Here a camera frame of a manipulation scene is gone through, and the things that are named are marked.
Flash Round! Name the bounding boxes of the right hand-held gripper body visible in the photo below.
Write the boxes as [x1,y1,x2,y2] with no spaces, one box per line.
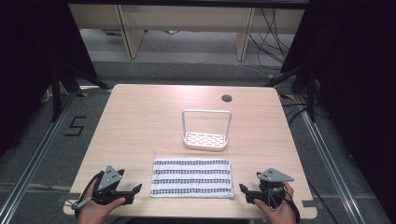
[246,167,295,210]

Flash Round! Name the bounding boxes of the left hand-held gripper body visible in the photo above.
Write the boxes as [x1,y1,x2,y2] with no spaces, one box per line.
[92,164,135,206]

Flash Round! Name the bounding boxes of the striped white cloth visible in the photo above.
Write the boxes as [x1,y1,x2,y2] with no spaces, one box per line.
[148,149,235,200]

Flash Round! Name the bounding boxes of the person's left hand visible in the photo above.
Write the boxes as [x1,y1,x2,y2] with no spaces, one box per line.
[77,188,127,224]

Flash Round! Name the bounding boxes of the person's right hand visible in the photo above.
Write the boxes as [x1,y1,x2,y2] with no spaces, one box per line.
[253,181,299,224]

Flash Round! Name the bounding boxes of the black metal stand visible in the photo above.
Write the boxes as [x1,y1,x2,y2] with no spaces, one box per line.
[263,60,319,123]
[50,60,114,123]

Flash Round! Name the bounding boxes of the black curtain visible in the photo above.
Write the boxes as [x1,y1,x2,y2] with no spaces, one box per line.
[279,0,396,217]
[0,0,98,158]

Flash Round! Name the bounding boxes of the beige wooden shelf unit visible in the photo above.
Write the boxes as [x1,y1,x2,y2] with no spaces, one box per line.
[68,3,306,63]

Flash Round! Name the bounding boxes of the black cable with silver plug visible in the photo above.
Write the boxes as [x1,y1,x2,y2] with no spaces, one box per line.
[70,173,105,218]

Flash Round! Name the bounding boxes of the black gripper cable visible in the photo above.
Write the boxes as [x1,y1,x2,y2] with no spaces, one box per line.
[281,186,302,224]

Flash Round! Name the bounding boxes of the black floor cable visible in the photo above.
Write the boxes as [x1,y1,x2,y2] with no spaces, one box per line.
[306,178,340,224]

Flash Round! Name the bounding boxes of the aluminium floor rail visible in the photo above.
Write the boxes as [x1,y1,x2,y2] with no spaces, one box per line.
[297,92,367,224]
[0,91,78,224]

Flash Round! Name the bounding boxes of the white wire rack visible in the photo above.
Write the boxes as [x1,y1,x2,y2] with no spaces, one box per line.
[181,108,233,152]

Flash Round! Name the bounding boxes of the white floor cable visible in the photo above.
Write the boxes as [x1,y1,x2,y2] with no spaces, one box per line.
[230,61,273,79]

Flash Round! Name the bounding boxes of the bundle of black cables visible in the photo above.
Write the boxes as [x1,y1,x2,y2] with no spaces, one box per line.
[247,7,296,70]

